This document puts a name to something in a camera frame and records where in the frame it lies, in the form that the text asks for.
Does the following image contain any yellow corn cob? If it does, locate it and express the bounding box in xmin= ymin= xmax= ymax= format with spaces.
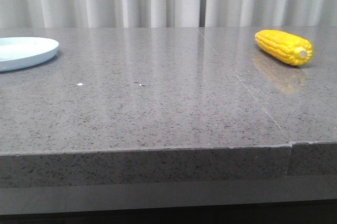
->
xmin=255 ymin=29 xmax=313 ymax=66

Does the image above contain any light blue round plate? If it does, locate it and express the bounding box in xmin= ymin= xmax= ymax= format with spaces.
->
xmin=1 ymin=37 xmax=59 ymax=72

